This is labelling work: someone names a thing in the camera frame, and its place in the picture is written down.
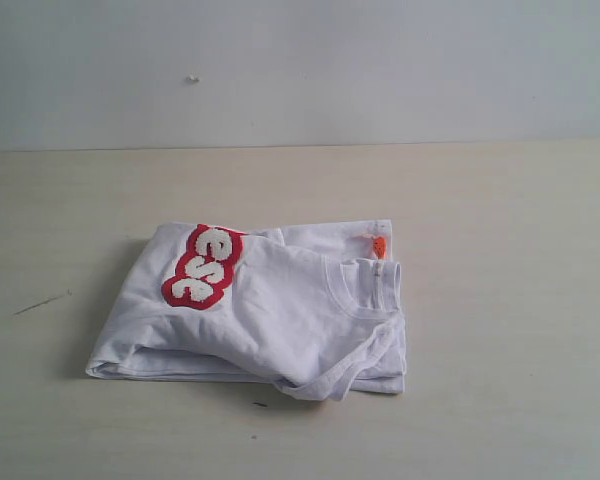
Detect orange neck label tag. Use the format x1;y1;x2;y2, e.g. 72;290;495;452
372;236;387;260

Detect white t-shirt red lettering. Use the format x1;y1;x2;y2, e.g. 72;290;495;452
86;220;407;401

